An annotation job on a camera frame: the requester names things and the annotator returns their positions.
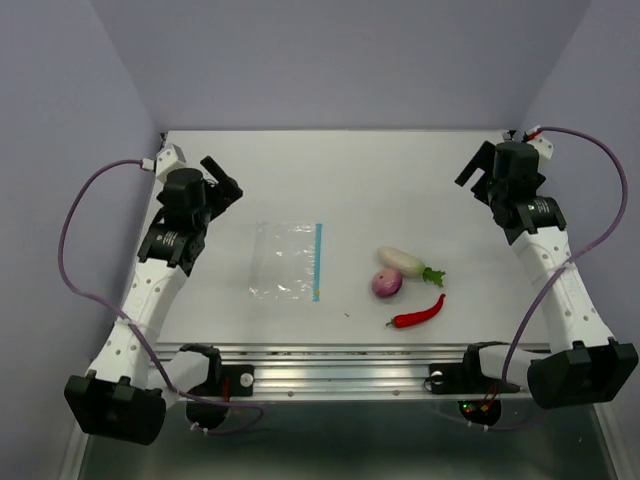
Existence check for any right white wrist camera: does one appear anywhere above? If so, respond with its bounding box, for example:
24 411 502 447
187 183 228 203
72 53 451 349
522 130 554 165

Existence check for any white radish toy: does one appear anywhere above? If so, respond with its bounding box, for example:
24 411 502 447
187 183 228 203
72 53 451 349
377 246 446 288

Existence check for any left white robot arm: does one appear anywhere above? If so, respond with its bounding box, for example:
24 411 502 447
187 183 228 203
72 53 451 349
64 157 243 445

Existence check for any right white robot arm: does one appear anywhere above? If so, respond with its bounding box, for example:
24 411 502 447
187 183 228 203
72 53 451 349
455 141 639 409

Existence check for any purple onion toy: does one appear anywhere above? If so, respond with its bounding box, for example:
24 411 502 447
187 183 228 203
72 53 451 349
371 268 403 298

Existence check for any red chili pepper toy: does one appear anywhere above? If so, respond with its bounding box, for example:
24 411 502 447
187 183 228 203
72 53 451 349
386 294 446 329

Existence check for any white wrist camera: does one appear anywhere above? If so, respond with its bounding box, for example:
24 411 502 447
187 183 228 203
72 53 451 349
522 130 554 165
155 143 188 184

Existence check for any aluminium mounting rail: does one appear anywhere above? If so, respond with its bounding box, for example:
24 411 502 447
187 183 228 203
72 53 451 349
149 342 531 401

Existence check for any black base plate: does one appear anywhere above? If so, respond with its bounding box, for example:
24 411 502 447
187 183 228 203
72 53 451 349
428 362 521 395
194 364 255 400

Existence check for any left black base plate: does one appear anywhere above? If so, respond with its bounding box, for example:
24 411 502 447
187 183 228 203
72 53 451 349
194 364 255 400

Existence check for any clear zip top bag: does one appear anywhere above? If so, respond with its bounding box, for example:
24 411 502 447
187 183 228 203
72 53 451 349
248 222 323 302

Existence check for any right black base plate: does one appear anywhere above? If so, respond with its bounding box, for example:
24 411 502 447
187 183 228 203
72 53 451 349
428 362 521 395

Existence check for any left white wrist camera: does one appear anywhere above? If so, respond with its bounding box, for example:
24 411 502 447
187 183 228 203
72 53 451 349
155 143 188 184

